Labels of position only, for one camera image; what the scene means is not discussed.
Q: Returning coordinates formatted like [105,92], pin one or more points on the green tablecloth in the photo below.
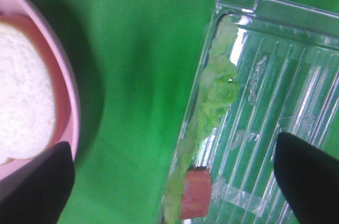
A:
[134,63]

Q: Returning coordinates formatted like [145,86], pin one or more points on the pink ham strip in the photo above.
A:
[196,194]

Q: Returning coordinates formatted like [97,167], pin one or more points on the pink round plate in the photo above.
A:
[70,132]

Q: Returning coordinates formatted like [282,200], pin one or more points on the green lettuce leaf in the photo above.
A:
[217,89]

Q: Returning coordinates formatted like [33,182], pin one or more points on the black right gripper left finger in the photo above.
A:
[39,191]

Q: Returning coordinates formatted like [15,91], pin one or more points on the clear right plastic container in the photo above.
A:
[286,55]

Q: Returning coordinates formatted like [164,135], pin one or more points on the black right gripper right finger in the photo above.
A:
[308,179]

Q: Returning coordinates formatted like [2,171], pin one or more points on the bread slice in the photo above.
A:
[34,104]

